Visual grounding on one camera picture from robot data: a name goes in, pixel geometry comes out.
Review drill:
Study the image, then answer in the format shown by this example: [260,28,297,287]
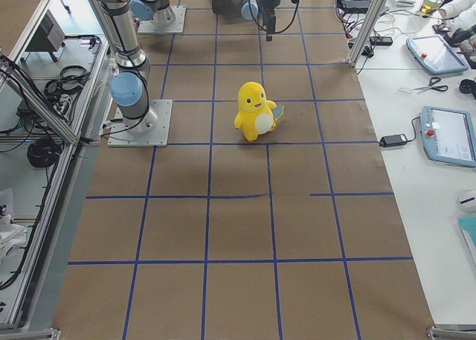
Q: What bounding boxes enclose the black handled scissors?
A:
[414,77,448,94]

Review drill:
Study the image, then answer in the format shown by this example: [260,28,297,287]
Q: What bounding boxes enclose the brown paper table cover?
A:
[52,0,431,339]

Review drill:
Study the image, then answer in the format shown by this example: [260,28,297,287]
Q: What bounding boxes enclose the aluminium frame post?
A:
[347,0,387,67]

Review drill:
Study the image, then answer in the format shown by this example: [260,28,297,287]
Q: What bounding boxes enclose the grey electronics box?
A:
[25,10,65,62]

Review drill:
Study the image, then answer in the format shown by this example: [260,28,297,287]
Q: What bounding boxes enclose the blue teach pendant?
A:
[406,35,469,75]
[419,106,475,168]

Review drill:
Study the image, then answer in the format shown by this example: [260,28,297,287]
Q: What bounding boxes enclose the blue teach pendant near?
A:
[419,106,475,168]

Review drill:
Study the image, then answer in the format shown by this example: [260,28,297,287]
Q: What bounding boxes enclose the black power adapter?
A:
[379,134,408,148]

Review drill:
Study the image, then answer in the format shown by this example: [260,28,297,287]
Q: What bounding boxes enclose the yellow plush toy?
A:
[234,82,284,142]

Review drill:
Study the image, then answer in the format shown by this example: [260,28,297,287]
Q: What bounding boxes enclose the blue teach pendant far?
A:
[406,35,469,75]

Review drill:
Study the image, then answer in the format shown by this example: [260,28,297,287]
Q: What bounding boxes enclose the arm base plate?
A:
[107,99,173,147]
[138,5,186,35]

